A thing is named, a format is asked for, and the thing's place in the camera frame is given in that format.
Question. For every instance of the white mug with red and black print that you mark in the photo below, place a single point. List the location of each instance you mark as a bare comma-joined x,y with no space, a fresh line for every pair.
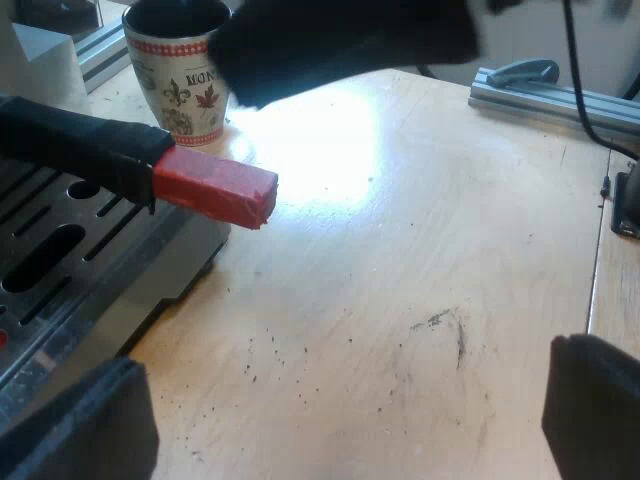
175,100

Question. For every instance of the steel espresso machine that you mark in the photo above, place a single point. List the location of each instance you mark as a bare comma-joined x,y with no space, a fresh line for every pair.
75,270

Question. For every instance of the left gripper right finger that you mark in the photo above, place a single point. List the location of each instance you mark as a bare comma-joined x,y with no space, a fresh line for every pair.
600,415

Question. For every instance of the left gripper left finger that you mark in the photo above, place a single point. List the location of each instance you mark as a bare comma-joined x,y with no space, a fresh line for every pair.
85,435

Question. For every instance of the aluminium rail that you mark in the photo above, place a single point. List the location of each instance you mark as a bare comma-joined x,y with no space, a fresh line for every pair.
545,97
102,52

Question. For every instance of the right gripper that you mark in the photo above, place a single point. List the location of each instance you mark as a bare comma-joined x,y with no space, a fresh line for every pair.
340,40

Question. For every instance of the metal block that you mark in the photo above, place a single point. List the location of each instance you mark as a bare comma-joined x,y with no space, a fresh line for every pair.
47,70

